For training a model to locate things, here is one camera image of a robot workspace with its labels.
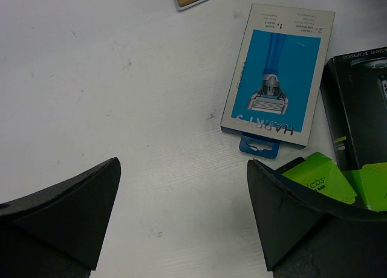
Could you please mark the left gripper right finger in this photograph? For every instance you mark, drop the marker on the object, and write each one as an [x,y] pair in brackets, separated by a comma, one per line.
[306,234]

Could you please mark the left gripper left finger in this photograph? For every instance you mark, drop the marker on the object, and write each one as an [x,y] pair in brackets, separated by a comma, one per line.
[59,231]

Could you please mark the blue Harry's box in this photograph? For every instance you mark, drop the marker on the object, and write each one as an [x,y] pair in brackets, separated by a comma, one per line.
[275,84]

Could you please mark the black green razor box middle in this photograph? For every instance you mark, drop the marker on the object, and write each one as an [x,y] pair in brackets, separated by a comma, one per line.
[353,89]

